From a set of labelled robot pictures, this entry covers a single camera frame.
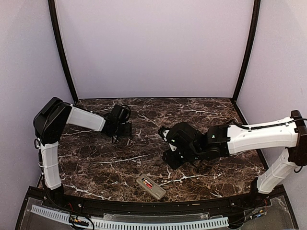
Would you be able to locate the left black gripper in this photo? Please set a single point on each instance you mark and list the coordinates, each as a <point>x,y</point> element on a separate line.
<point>127,132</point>

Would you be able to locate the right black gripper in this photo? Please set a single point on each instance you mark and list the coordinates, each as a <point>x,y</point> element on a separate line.
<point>170,160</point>

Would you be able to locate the white remote control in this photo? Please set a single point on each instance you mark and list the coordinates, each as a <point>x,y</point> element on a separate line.
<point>157,191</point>

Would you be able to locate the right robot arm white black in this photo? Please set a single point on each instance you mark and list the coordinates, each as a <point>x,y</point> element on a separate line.
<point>188,144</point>

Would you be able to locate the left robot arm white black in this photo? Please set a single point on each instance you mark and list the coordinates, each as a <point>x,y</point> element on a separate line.
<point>50,122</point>

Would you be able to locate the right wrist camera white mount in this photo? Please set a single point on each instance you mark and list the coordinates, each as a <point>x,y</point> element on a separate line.
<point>163,131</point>

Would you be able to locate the white slotted cable duct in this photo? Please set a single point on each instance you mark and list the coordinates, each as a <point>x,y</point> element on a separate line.
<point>117,222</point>

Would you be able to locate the black front rail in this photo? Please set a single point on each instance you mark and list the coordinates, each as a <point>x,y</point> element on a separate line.
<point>97,207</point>

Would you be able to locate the left black frame post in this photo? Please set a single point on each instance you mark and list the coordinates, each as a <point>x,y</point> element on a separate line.
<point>60,48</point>

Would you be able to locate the black frame post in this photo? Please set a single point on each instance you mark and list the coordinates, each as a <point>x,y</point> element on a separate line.
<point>60,48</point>
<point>248,50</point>

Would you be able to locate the right black frame post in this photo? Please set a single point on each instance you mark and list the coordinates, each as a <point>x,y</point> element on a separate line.
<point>248,50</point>

